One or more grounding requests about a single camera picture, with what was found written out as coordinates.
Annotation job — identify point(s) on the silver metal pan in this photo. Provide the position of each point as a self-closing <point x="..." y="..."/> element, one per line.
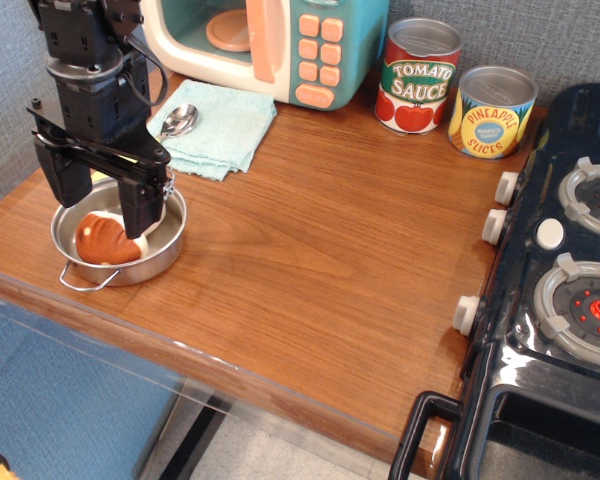
<point x="165" y="243"/>

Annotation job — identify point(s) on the pineapple slices can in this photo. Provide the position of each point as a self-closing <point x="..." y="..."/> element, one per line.
<point x="492" y="108"/>

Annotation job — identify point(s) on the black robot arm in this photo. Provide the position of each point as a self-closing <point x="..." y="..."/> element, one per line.
<point x="98" y="121"/>

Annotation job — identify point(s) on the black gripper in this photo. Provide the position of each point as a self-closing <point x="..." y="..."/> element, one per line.
<point x="134" y="158"/>

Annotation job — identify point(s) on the spoon with green handle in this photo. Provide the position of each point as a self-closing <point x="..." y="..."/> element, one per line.
<point x="179" y="122"/>

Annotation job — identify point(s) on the light blue folded cloth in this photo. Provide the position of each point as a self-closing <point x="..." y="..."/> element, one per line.
<point x="230" y="127"/>

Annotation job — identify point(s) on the plush brown mushroom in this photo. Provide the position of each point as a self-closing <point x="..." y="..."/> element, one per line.
<point x="101" y="239"/>

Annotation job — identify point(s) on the tomato sauce can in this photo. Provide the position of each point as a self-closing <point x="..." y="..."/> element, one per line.
<point x="420" y="62"/>

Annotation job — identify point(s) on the toy microwave teal and cream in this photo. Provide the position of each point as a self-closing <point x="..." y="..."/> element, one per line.
<point x="313" y="54"/>

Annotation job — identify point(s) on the black toy stove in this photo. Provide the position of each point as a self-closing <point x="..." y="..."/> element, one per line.
<point x="530" y="404"/>

